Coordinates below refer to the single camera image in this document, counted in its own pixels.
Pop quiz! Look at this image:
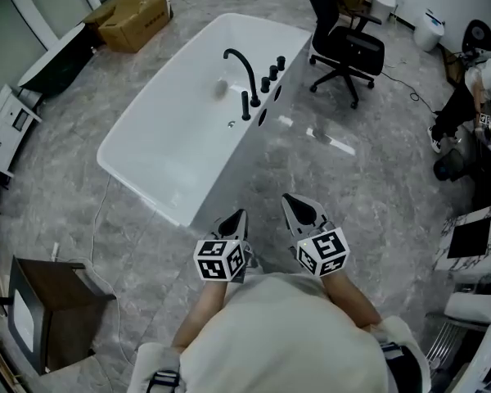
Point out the dark wooden cabinet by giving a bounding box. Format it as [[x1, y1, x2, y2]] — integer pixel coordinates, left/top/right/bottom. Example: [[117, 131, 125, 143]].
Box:
[[6, 255, 118, 376]]

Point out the black bag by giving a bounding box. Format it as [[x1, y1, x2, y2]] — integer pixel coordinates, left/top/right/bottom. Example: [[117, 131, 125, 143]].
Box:
[[433, 149, 466, 183]]

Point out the black round disc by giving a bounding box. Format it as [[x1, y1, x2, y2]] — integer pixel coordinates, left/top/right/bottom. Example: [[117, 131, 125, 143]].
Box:
[[461, 19, 491, 52]]

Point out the dark green bathtub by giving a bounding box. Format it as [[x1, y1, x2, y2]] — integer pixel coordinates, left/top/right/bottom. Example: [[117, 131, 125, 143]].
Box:
[[16, 22, 97, 96]]

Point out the white floor cable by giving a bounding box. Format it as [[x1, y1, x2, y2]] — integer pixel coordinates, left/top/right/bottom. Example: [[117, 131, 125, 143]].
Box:
[[52, 173, 156, 364]]

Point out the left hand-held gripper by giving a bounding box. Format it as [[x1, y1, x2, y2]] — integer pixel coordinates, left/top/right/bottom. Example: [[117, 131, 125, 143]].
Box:
[[194, 209, 255, 285]]

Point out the black curved faucet spout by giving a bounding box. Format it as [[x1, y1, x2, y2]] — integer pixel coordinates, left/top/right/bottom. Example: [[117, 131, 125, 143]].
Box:
[[223, 47, 262, 108]]

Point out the person's right forearm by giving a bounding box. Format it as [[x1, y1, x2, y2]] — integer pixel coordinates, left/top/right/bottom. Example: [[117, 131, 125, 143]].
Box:
[[322, 272, 384, 331]]

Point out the white inset basin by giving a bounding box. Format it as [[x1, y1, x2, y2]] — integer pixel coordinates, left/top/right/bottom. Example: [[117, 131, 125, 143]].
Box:
[[12, 288, 36, 354]]

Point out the black square basin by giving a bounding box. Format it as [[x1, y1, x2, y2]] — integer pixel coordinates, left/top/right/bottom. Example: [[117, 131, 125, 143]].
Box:
[[448, 215, 491, 260]]

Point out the white vanity cabinet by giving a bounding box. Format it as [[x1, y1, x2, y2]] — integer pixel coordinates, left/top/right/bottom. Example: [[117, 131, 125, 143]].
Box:
[[0, 83, 44, 179]]

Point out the black floor cable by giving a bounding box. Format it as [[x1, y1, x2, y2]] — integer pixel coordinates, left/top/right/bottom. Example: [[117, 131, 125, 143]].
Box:
[[380, 61, 439, 116]]

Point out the white trash bin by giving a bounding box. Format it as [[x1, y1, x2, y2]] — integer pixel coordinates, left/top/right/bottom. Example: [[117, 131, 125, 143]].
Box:
[[412, 8, 447, 52]]

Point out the person's white shirt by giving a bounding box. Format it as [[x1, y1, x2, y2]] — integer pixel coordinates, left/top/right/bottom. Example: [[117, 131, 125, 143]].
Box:
[[126, 271, 430, 393]]

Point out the black office chair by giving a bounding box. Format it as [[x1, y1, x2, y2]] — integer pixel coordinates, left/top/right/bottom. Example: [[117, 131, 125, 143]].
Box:
[[304, 0, 386, 110]]

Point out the black webbing strap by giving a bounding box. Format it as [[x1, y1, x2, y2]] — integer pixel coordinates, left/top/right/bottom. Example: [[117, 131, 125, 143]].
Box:
[[146, 369, 181, 393], [378, 341, 408, 362]]

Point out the large cardboard box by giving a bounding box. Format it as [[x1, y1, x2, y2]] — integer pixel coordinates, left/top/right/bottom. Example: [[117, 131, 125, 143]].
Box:
[[97, 0, 173, 53]]

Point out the chrome towel rack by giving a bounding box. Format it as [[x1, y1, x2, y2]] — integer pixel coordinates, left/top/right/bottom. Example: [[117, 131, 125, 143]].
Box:
[[426, 319, 455, 370]]

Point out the white rectangular bathtub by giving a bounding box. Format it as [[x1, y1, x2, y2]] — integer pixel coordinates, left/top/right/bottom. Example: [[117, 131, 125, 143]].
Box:
[[97, 13, 314, 228]]

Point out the flat cardboard box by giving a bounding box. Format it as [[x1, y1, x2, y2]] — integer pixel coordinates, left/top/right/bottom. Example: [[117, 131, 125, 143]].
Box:
[[83, 4, 119, 34]]

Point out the person's left forearm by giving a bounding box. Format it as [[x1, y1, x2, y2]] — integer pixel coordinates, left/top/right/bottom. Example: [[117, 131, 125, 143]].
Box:
[[171, 278, 230, 350]]

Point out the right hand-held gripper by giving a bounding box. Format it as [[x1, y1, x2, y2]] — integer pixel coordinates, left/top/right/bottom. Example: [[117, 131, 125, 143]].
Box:
[[282, 193, 349, 278]]

